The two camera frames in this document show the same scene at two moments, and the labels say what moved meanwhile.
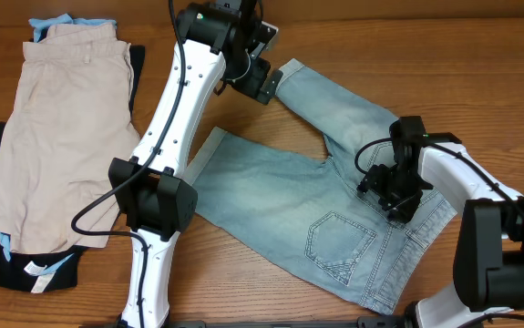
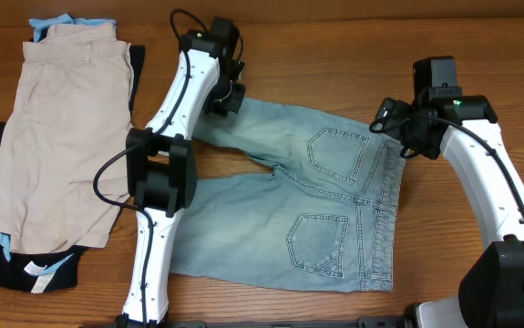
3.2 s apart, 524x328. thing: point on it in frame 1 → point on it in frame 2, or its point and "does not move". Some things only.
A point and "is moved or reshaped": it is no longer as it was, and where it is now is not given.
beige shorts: (72, 115) does not move
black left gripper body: (248, 74) → (226, 95)
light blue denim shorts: (304, 210) is moved or reshaped
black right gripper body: (398, 189) → (417, 138)
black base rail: (380, 322) does not move
